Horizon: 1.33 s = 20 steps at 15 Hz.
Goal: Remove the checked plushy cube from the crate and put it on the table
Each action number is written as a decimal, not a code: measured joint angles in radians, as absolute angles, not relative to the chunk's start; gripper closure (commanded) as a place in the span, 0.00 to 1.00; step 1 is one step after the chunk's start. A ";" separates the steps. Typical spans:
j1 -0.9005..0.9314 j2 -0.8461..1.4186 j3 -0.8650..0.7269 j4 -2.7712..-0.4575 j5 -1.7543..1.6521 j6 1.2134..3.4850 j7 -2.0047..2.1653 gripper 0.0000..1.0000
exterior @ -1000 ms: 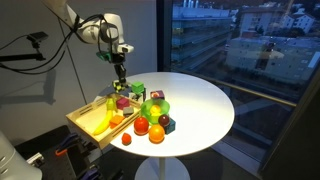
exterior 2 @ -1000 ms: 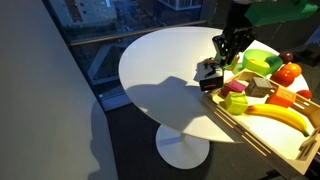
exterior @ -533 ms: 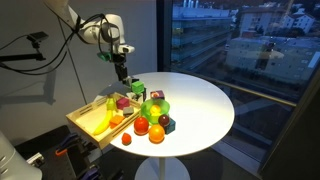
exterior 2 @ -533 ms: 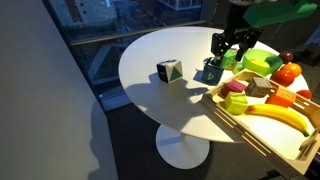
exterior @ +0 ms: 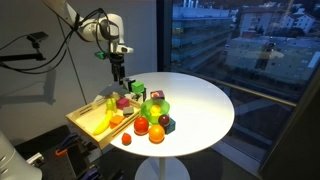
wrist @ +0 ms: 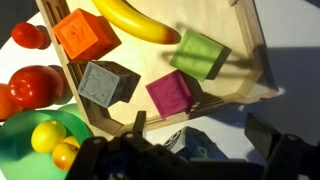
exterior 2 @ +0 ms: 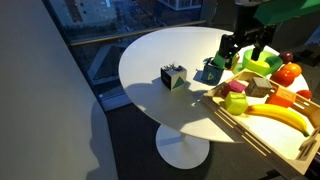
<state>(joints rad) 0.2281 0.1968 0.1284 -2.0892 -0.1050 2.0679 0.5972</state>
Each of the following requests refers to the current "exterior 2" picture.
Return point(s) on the orange multicolour plush cube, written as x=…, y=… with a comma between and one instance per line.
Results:
x=235, y=62

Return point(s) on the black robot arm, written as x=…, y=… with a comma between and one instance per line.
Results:
x=246, y=16

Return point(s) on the yellow window railing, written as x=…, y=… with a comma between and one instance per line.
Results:
x=133, y=32

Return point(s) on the lime green plush cube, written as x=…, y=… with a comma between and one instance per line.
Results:
x=236, y=103

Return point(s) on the wooden slatted crate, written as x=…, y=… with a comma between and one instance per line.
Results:
x=233, y=125

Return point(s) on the red toy tomato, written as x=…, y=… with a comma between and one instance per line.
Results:
x=281, y=78

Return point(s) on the pink plush cube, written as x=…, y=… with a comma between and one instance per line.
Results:
x=236, y=86

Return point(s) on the white table pedestal base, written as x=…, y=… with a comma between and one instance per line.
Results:
x=181, y=151

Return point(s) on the yellow item in bowl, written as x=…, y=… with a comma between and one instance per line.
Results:
x=263, y=63

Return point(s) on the orange toy fruit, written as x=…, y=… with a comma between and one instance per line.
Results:
x=292, y=69

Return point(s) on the dark red toy plum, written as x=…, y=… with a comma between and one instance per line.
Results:
x=286, y=57

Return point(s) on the green plastic bowl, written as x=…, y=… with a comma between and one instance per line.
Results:
x=260, y=69

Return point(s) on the green angular cover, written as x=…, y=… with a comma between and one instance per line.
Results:
x=286, y=10

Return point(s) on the blue plush cube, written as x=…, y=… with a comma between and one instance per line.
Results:
x=211, y=76

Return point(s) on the grey plush cube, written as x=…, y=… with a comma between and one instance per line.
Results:
x=259, y=87

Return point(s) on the yellow toy banana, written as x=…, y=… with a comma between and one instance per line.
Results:
x=280, y=114

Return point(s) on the small red toy fruit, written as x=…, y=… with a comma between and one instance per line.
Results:
x=304, y=94

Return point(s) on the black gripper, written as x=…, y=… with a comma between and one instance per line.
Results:
x=253, y=36

